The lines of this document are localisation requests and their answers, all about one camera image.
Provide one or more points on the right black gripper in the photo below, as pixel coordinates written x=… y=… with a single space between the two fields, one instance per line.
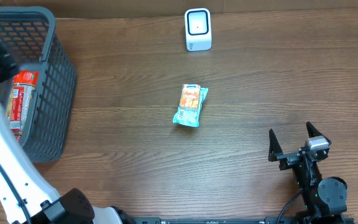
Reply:
x=293 y=157

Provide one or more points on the teal snack packet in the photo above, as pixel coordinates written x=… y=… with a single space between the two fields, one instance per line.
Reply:
x=188 y=117

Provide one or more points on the small orange sachet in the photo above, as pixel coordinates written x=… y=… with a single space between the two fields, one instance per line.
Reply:
x=190 y=96

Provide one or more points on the orange pasta packet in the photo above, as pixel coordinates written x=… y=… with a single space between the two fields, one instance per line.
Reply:
x=23 y=85

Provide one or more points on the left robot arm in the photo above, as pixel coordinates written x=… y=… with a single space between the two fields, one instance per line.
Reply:
x=25 y=195

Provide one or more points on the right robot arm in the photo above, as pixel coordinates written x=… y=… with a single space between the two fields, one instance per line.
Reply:
x=324 y=199

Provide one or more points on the white barcode scanner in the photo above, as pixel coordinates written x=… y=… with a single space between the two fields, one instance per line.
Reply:
x=198 y=31

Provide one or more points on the grey plastic shopping basket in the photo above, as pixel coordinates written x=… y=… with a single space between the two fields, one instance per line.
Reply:
x=28 y=35

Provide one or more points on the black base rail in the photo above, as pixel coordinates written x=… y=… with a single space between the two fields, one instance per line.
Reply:
x=266 y=220

